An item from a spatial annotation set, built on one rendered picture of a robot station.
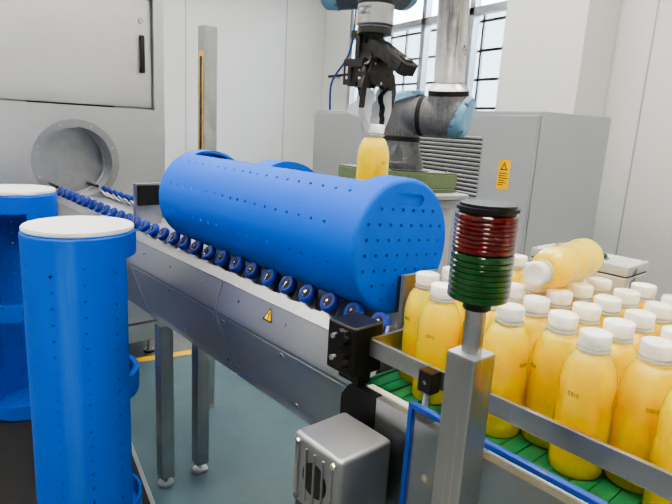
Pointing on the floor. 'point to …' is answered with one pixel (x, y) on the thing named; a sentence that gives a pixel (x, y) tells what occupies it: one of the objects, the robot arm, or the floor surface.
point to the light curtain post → (207, 119)
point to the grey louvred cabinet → (503, 166)
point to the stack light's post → (462, 426)
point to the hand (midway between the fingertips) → (375, 128)
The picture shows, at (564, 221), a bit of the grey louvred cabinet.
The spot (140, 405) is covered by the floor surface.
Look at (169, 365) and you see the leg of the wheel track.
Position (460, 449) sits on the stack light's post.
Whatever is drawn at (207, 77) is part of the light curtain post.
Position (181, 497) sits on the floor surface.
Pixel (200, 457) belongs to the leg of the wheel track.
